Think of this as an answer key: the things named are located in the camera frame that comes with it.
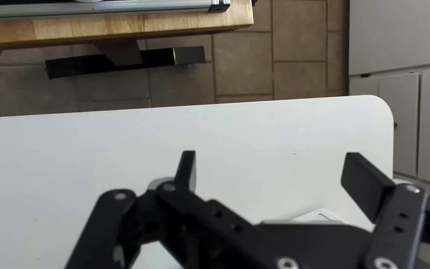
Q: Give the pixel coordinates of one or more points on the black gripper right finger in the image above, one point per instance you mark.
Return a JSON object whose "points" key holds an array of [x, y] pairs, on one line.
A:
{"points": [[398, 225]]}

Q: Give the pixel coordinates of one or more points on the grey desk leg column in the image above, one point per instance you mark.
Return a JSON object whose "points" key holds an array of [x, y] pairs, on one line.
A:
{"points": [[122, 52]]}

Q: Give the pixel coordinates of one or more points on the wooden desk top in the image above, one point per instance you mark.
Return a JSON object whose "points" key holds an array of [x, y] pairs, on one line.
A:
{"points": [[125, 28]]}

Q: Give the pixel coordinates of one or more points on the white cabinet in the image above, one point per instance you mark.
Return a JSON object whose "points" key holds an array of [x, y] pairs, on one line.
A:
{"points": [[398, 50]]}

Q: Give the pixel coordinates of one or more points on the black desk foot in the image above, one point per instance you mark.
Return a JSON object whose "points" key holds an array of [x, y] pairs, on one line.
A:
{"points": [[85, 64]]}

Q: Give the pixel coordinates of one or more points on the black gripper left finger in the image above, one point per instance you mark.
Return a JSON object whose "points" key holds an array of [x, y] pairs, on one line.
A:
{"points": [[125, 234]]}

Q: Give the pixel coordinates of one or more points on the silver flat device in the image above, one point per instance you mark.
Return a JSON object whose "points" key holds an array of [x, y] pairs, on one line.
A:
{"points": [[100, 7]]}

